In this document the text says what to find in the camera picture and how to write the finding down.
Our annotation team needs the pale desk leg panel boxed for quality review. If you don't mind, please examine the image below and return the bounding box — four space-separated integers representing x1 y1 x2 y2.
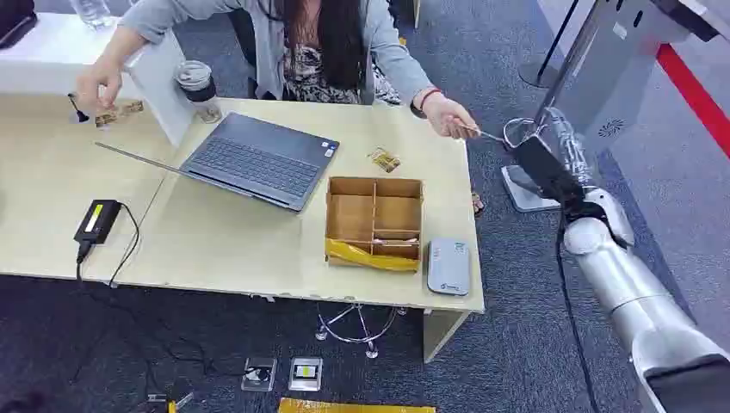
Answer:
422 307 473 365

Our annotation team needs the dark grey open laptop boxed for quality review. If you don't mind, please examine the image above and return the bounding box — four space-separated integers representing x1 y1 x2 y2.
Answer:
94 111 342 214

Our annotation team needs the black adapter cable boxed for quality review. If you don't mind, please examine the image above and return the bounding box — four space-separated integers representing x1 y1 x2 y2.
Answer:
74 240 94 285
107 201 141 288

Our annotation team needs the black bag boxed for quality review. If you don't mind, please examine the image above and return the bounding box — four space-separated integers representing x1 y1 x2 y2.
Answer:
0 0 40 51

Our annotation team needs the black barrier post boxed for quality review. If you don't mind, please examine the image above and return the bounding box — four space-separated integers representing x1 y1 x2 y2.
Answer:
517 0 582 90

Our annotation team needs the thin silver metal tool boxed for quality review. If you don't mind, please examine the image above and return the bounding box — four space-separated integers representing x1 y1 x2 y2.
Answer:
455 121 508 145

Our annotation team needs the pink card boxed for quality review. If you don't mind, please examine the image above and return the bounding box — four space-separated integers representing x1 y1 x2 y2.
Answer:
373 234 421 247

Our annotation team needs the person's left hand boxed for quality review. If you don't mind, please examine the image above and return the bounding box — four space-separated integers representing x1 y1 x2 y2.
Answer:
422 92 481 141

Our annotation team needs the black power adapter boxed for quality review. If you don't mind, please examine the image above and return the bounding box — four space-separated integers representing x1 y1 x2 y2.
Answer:
72 199 123 247

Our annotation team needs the chrome stool base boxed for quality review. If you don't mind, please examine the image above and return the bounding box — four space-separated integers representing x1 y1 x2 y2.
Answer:
314 303 410 361

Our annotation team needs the person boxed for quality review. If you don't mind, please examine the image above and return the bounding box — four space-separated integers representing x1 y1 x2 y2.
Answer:
74 0 483 142

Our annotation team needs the red bracelet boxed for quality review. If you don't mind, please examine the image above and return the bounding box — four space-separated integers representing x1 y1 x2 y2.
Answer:
418 87 444 114

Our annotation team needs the yellow flat package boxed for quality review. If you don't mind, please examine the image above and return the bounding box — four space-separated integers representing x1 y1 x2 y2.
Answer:
276 397 438 413

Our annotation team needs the wooden compartment box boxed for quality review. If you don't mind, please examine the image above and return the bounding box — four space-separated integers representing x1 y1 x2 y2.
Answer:
324 175 425 274

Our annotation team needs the small yellow handled tool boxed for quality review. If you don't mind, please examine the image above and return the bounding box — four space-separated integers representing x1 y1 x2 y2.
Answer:
146 391 195 413

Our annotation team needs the white cabinet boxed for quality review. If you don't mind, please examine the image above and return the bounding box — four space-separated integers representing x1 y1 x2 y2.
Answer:
0 12 199 151

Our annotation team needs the black chair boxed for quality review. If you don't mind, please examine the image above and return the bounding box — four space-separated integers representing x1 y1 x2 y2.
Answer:
226 8 259 99

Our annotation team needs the silver floor socket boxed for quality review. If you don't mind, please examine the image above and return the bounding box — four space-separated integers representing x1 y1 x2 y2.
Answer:
239 356 279 394
287 355 325 393

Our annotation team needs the clear tumbler with black sleeve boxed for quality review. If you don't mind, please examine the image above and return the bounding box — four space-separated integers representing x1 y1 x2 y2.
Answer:
173 59 224 126

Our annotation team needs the grey kiosk stand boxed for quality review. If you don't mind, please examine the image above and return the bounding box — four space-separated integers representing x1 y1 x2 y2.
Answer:
500 0 722 214

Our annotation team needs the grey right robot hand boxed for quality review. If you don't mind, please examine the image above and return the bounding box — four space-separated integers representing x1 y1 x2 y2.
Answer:
503 108 597 209

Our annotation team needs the clear plastic bottle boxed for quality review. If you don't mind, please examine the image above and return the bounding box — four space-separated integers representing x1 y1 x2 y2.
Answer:
69 0 115 31

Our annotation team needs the person's right hand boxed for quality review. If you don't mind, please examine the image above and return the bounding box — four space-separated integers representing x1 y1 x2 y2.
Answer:
75 55 124 116

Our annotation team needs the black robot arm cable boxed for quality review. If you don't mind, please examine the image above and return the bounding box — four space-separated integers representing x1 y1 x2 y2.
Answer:
554 207 601 413

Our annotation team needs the grey rounded flat case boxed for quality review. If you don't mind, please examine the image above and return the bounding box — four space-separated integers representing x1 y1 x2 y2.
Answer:
425 237 473 298

